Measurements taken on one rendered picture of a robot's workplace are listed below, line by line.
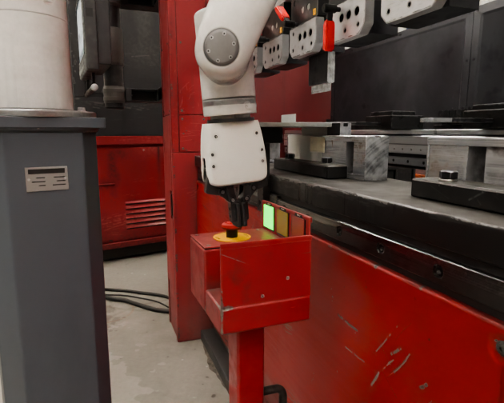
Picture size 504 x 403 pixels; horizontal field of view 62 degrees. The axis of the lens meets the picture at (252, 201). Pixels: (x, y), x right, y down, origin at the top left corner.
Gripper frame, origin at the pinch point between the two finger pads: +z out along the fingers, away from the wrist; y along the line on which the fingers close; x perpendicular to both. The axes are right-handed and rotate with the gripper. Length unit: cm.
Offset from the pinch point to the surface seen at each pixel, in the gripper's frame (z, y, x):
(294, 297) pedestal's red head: 14.5, -6.9, 4.9
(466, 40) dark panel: -33, -89, -35
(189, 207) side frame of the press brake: 22, -19, -120
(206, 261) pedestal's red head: 8.7, 5.1, -4.4
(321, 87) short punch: -22, -37, -34
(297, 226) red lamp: 3.7, -10.1, 1.1
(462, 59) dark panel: -28, -89, -36
